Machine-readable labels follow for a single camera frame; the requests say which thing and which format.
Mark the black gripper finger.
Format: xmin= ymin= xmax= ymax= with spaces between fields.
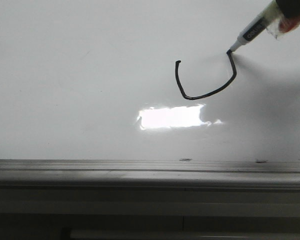
xmin=275 ymin=0 xmax=300 ymax=18

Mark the white black whiteboard marker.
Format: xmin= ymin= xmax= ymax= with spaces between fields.
xmin=227 ymin=0 xmax=283 ymax=54

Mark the grey aluminium whiteboard frame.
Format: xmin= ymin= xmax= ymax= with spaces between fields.
xmin=0 ymin=159 xmax=300 ymax=191

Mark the white whiteboard surface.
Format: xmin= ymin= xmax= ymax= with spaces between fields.
xmin=0 ymin=0 xmax=300 ymax=163

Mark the red round magnet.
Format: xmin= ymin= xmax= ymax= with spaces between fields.
xmin=278 ymin=16 xmax=300 ymax=34

